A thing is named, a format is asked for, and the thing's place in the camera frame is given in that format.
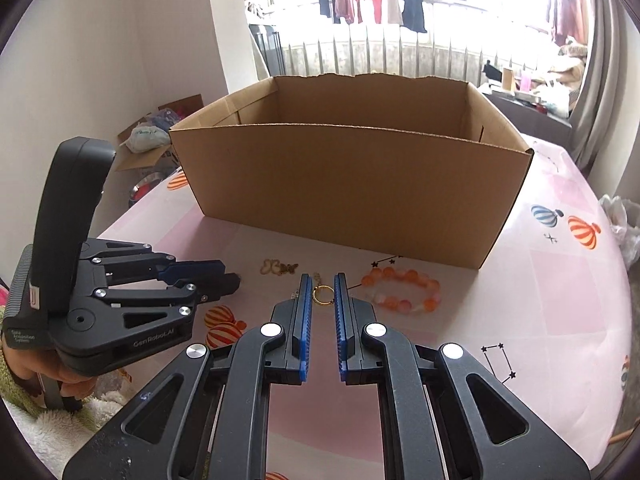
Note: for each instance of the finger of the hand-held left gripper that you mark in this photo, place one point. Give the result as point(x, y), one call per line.
point(192, 270)
point(220, 287)

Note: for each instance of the pink bottle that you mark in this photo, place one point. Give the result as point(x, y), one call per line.
point(525, 82)

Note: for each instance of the person's left hand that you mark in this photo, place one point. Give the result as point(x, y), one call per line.
point(55, 372)

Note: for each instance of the brown cardboard box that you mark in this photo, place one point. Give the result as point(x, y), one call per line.
point(350, 190)

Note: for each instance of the wooden chair legs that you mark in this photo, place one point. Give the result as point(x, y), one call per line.
point(622, 435)

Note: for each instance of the small open cardboard box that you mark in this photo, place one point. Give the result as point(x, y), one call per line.
point(137, 157)

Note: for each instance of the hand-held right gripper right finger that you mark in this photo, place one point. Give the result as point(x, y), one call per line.
point(341, 325)

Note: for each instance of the steel pot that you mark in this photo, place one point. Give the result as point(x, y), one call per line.
point(147, 187)

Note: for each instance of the pink balloon print tablecloth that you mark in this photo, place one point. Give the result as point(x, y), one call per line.
point(475, 320)

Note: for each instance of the white plastic bag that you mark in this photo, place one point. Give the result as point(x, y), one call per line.
point(625, 230)

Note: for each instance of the black folding rack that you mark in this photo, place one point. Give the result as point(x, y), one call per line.
point(267, 50)

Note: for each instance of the pile of bags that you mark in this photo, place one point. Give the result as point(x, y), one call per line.
point(560, 85)

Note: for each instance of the dark cabinet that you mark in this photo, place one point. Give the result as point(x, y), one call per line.
point(530, 120)

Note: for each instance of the hanging dark jackets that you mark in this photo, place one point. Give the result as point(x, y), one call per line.
point(567, 5)

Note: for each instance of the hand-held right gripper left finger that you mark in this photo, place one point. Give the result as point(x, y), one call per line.
point(305, 325)

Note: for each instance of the small white green-print bag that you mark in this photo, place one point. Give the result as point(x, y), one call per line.
point(147, 137)

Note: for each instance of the grey curtain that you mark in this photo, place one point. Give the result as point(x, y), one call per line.
point(610, 60)

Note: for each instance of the white green fluffy clothing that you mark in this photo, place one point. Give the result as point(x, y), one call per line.
point(50, 435)

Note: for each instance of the tan cylinder container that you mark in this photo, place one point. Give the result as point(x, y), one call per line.
point(508, 80)

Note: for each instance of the balcony railing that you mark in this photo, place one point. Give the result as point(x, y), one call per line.
point(400, 55)

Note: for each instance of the gold butterfly pendant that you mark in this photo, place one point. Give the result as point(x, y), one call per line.
point(272, 267)

